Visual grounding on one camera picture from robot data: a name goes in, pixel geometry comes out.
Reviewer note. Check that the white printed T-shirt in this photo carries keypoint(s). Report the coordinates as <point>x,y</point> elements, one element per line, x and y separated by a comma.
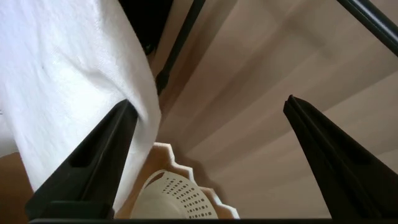
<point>68,87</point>

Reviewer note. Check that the black striped shorts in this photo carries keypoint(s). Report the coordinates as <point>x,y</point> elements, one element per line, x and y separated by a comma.
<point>146,25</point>

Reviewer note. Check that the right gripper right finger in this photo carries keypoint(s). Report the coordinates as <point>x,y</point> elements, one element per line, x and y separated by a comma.
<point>348,174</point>

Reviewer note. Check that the beige curtain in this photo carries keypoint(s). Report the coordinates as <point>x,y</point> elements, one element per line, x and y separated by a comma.
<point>280,93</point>

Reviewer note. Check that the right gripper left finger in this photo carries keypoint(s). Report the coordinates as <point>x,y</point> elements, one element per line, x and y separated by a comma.
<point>93,174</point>

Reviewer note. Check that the black clothes rack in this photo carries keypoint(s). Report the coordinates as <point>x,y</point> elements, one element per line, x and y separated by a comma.
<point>177,49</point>

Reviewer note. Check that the white laundry basket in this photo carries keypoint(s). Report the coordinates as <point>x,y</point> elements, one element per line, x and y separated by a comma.
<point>174,199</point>

